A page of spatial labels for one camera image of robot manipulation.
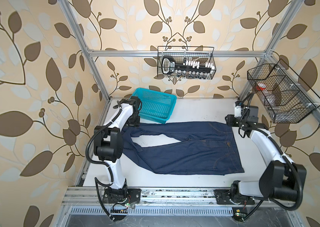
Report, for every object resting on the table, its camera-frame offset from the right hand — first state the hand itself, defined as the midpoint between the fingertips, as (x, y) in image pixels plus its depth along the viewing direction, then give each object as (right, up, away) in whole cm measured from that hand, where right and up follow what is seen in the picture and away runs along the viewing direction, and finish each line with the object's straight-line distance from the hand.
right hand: (231, 119), depth 86 cm
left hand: (-62, -4, +5) cm, 62 cm away
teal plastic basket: (-48, +9, +29) cm, 57 cm away
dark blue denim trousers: (-11, -20, +6) cm, 23 cm away
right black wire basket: (+22, +11, -14) cm, 29 cm away
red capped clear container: (+15, +19, -5) cm, 25 cm away
